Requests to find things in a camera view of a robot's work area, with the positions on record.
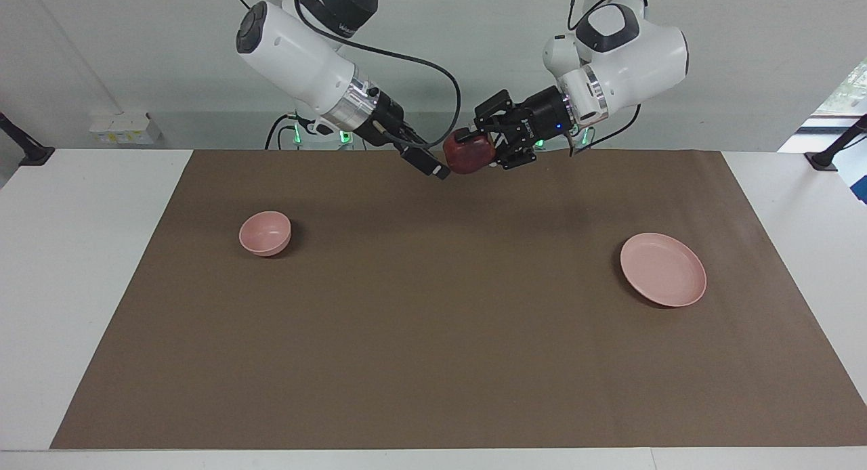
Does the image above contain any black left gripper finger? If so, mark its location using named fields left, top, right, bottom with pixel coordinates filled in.
left=454, top=89, right=516, bottom=146
left=492, top=134, right=540, bottom=171

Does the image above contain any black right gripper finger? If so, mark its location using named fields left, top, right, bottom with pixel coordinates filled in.
left=399, top=144, right=452, bottom=181
left=396, top=121, right=435, bottom=150

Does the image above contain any dark red apple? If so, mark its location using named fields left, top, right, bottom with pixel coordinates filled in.
left=442, top=126, right=497, bottom=175

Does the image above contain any pink bowl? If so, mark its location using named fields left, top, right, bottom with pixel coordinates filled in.
left=238, top=211, right=293, bottom=257

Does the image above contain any pink plate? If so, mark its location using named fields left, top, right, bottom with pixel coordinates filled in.
left=620, top=232, right=708, bottom=308

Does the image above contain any brown table mat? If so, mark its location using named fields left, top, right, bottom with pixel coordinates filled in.
left=50, top=149, right=867, bottom=450

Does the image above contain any small white box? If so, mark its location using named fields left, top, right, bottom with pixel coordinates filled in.
left=89, top=112, right=164, bottom=145

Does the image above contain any black clamp stand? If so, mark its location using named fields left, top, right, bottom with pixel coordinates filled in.
left=804, top=114, right=867, bottom=172
left=0, top=111, right=56, bottom=167

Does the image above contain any window with green view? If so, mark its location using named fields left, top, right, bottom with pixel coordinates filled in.
left=797, top=58, right=867, bottom=134

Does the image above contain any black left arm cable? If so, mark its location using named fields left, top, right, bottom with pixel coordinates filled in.
left=566, top=0, right=650, bottom=158

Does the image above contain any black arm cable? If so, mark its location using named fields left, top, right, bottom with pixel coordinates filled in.
left=566, top=0, right=650, bottom=158
left=291, top=0, right=463, bottom=150

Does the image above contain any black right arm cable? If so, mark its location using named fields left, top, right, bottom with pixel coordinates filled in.
left=291, top=0, right=463, bottom=150

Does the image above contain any black base cable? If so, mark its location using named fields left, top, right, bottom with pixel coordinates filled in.
left=263, top=112, right=299, bottom=151

